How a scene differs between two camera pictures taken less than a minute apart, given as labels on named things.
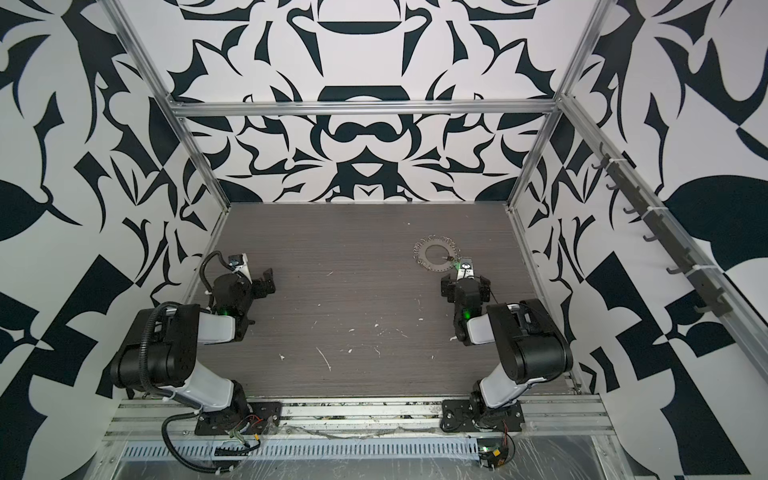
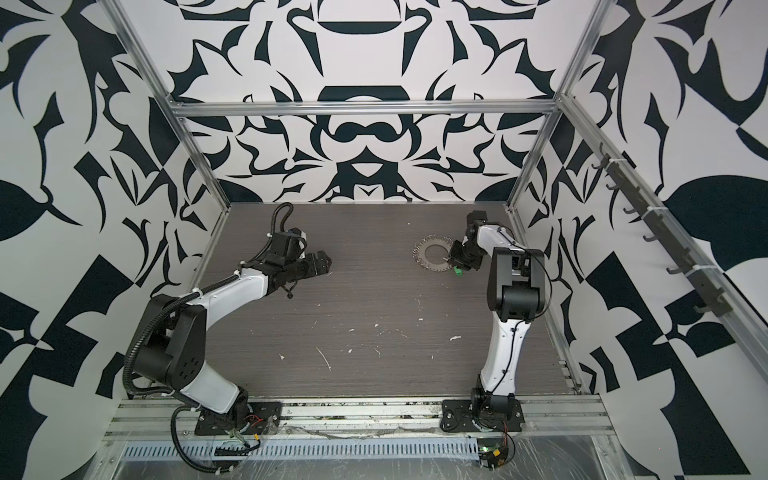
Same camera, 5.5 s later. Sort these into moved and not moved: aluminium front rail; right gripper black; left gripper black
Moved: left gripper black; right gripper black
Not moved: aluminium front rail
